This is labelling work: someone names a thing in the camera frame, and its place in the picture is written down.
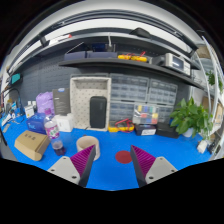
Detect beige round cup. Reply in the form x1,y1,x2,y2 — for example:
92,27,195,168
76,136,100,160

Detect white pegboard tray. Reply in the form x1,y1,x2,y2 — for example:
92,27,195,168
70,76,111,131

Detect green potted plant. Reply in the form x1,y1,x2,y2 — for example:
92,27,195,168
170,98,213,139

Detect black box white label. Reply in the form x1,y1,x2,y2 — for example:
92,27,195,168
135,124,156,136

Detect red round coaster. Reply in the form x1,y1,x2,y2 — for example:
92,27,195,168
115,150,132,164

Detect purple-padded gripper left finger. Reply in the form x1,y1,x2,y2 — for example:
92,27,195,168
48,145,96,187

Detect brown cardboard box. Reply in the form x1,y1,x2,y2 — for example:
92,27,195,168
14,130,50,161

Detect yellow tool on shelf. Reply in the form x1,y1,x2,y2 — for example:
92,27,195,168
117,51,148,62

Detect colourful parts organizer box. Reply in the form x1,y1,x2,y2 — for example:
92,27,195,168
132,104,159,124

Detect blue table mat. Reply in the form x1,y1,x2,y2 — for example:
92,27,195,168
0,116,211,190

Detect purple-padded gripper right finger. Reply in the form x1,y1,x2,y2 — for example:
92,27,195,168
130,145,177,187

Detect dark grey product box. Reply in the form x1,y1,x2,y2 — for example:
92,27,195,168
53,88,71,115

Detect small white label card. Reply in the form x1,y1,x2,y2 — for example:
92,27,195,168
24,105,35,118

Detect dark blue box on shelf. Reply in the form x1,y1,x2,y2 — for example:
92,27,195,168
64,51,117,61

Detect clear plastic water bottle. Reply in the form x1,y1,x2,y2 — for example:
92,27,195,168
44,108,66,156

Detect black rectangular speaker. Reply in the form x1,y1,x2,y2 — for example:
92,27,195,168
90,96,107,129

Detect blue tissue pack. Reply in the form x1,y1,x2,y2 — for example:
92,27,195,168
26,113,46,134

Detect black flat case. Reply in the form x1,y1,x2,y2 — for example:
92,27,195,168
156,123,179,139

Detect small white box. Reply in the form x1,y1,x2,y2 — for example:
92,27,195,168
55,114,73,132

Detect grey instrument on shelf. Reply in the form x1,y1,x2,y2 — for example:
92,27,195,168
152,53,190,75

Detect black wall shelf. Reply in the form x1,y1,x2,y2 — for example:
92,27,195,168
58,58,203,89

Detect clear drawer organizer cabinet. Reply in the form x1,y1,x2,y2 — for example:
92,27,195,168
110,73,178,124

